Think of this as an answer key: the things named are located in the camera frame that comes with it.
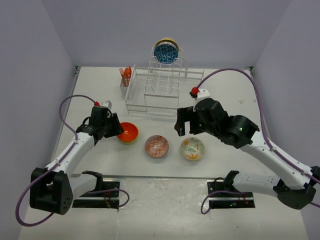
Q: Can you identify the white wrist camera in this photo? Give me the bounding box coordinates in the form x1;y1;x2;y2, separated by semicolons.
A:
189;87;211;112
100;100;112;110

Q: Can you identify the white wire dish rack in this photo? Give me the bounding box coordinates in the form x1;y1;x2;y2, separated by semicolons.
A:
123;48;204;117

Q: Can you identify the orange plastic spoon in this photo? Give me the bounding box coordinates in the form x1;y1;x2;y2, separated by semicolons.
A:
124;66;132;79

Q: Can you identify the red patterned bowl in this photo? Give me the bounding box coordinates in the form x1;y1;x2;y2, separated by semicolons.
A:
144;135;170;159

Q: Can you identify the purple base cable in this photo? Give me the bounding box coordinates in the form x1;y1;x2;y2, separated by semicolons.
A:
87;188;130;208
200;191;253;215

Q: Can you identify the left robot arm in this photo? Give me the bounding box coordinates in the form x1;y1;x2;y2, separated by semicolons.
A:
29;106;124;215

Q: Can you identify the yellow rimmed patterned bowl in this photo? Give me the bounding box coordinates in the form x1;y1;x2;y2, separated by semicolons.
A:
154;37;179;49

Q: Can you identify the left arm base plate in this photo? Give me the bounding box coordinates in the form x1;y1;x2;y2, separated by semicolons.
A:
72;178;120;210

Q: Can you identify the lime green bowl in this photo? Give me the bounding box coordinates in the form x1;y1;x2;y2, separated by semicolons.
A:
117;134;138;145

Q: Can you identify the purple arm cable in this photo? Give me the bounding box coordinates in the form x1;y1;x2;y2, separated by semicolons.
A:
15;94;102;225
196;68;320;208

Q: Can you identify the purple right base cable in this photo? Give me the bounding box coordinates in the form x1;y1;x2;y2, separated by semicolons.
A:
200;191;253;215

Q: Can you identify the orange plastic fork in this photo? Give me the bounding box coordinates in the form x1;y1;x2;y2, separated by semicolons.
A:
119;68;126;80

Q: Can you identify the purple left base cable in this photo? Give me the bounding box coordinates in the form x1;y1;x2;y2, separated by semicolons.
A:
87;188;130;208

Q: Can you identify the blue triangle patterned bowl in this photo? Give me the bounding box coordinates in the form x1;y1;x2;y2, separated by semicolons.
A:
153;41;179;64

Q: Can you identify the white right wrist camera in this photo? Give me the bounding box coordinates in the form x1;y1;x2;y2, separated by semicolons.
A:
189;87;211;112

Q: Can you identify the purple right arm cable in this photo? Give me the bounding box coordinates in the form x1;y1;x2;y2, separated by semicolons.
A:
196;68;320;208

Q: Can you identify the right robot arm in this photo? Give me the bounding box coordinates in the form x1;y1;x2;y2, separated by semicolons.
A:
174;98;320;210

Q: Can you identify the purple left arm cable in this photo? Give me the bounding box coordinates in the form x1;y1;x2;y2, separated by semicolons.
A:
15;94;102;225

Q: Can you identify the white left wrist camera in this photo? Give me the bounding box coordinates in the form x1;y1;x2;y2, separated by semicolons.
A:
100;100;112;110

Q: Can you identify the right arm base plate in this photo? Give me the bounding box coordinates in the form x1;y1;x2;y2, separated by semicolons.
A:
207;177;256;209

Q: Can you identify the white bowl orange flower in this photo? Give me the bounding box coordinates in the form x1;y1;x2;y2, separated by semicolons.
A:
179;137;206;161

